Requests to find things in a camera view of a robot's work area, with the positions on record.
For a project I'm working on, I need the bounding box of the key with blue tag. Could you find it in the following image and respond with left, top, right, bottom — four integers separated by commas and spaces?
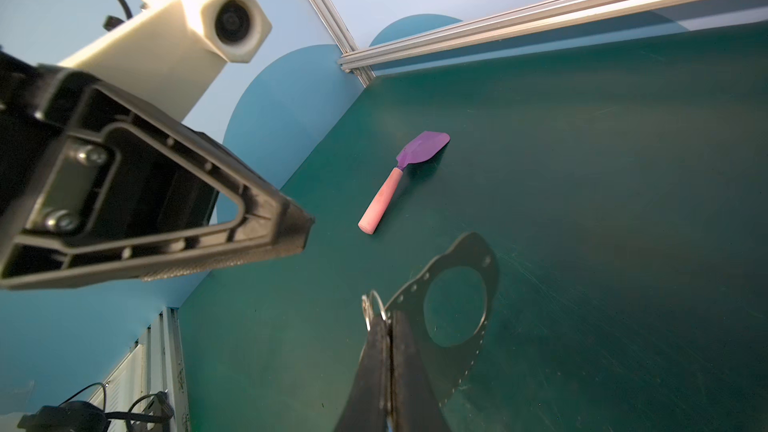
361, 290, 388, 331

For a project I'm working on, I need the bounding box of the aluminium frame back rail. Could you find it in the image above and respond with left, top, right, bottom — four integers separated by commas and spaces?
338, 0, 698, 72

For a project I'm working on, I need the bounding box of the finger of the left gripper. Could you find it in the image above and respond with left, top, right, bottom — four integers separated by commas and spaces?
1, 67, 313, 290

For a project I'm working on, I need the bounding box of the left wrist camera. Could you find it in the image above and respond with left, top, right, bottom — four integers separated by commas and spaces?
60, 0, 272, 121

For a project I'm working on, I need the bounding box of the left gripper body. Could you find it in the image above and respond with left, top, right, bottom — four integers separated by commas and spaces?
1, 52, 66, 219

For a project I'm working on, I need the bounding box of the purple spatula pink handle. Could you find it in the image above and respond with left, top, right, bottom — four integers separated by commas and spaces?
358, 130, 451, 236

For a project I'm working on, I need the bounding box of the metal key holder plate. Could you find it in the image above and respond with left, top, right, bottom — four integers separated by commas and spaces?
385, 232, 500, 406

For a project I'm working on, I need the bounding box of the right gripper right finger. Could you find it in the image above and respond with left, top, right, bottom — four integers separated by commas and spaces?
391, 312, 450, 432

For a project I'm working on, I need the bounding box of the aluminium frame left post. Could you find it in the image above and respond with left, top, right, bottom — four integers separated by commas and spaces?
278, 0, 376, 86

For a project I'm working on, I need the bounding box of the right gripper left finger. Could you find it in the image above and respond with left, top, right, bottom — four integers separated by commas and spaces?
334, 317, 392, 432

